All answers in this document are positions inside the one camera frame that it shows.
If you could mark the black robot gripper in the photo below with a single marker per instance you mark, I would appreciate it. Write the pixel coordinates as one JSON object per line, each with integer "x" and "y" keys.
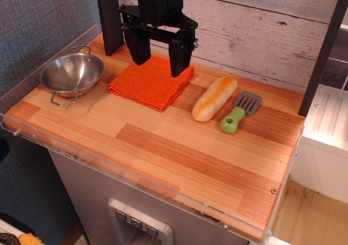
{"x": 141, "y": 23}

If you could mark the orange cloth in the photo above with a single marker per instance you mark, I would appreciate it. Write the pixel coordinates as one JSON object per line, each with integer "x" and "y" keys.
{"x": 150, "y": 84}

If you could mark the toy bread loaf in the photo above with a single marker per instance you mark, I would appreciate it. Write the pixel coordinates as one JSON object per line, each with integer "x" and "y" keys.
{"x": 216, "y": 95}

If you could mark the silver toy fridge cabinet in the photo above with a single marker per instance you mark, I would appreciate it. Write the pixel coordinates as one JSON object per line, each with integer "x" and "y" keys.
{"x": 89, "y": 190}

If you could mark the clear acrylic table guard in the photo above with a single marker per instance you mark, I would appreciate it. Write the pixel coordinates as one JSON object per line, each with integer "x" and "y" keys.
{"x": 231, "y": 180}

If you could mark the water dispenser button panel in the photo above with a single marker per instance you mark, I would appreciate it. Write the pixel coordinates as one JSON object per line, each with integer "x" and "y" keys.
{"x": 133, "y": 226}

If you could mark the white toy sink unit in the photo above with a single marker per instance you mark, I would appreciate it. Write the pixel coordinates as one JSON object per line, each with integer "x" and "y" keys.
{"x": 321, "y": 161}

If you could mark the yellow object bottom left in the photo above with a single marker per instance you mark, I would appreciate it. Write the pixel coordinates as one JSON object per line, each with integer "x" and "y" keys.
{"x": 29, "y": 239}

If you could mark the dark wooden left post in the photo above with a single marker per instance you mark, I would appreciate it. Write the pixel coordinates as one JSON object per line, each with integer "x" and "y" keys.
{"x": 110, "y": 20}

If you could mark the dark wooden post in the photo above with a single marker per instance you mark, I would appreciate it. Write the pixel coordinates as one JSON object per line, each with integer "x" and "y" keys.
{"x": 110, "y": 20}
{"x": 328, "y": 43}

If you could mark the stainless steel two-handled bowl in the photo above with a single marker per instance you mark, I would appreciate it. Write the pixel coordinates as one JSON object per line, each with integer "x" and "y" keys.
{"x": 71, "y": 75}

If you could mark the grey spatula green handle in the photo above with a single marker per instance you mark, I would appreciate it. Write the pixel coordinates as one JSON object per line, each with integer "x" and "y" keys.
{"x": 246, "y": 103}

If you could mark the dark wooden right post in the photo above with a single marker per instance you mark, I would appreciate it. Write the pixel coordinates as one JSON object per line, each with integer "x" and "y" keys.
{"x": 328, "y": 43}

